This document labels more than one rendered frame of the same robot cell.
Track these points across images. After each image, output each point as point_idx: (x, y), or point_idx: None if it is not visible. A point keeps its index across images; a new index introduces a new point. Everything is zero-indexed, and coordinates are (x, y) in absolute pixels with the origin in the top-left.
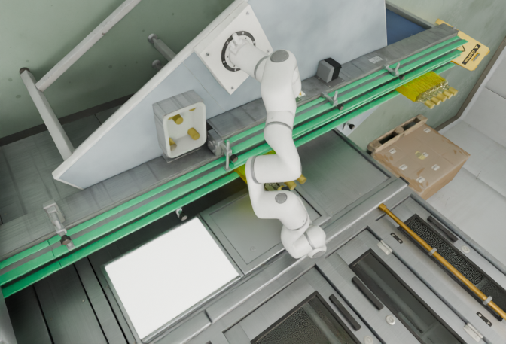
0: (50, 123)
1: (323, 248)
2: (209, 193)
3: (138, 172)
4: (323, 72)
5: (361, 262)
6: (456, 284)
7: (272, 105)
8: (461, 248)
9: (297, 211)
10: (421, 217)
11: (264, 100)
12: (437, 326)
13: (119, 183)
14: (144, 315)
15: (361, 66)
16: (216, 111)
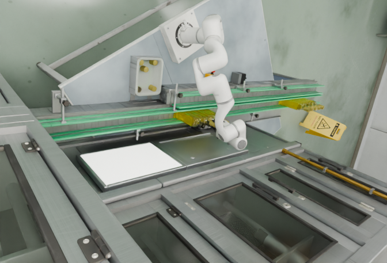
0: (56, 75)
1: (245, 138)
2: (158, 138)
3: (112, 103)
4: (235, 77)
5: (273, 174)
6: (347, 187)
7: (208, 29)
8: (346, 172)
9: (226, 83)
10: (314, 159)
11: (204, 27)
12: (338, 204)
13: (99, 105)
14: (110, 175)
15: (259, 83)
16: (167, 80)
